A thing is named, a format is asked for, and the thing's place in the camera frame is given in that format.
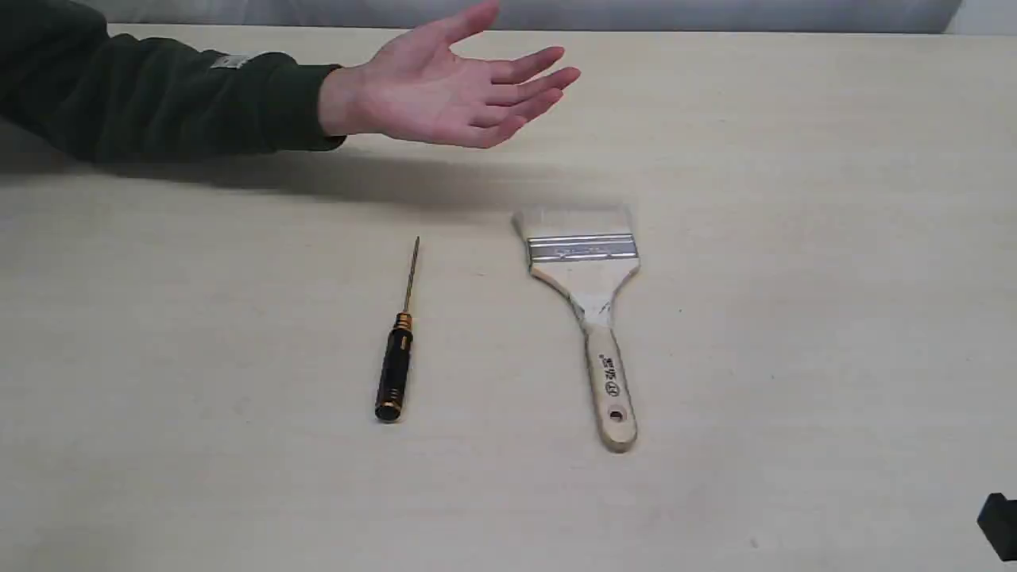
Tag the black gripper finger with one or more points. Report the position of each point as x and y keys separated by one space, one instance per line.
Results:
x=997 y=520

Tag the open bare human hand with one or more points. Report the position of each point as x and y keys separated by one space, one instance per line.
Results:
x=417 y=89

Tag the black and gold screwdriver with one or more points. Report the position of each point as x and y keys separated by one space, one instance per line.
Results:
x=389 y=404

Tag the wide wooden paint brush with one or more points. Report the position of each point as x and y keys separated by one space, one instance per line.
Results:
x=587 y=256

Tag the dark green sleeved forearm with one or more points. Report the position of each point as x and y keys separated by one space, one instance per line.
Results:
x=116 y=98

